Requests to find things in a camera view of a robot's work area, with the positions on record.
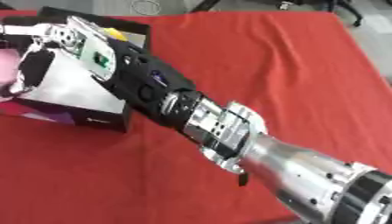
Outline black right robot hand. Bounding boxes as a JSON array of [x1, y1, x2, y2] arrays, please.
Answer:
[[0, 16, 69, 99]]

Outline pink soft object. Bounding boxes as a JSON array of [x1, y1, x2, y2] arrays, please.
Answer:
[[0, 47, 24, 86]]

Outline black box with white inside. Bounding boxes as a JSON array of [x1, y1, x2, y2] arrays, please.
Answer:
[[0, 5, 153, 134]]

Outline yellow round toy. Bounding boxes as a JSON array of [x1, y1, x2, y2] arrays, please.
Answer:
[[102, 27, 130, 42]]

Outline black furniture leg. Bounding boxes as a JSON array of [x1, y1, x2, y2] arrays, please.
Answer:
[[190, 0, 222, 13]]

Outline black office chair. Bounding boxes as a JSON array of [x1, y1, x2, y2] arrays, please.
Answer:
[[325, 0, 365, 28]]

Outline coiled pale cable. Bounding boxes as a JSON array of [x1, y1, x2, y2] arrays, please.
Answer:
[[129, 0, 165, 16]]

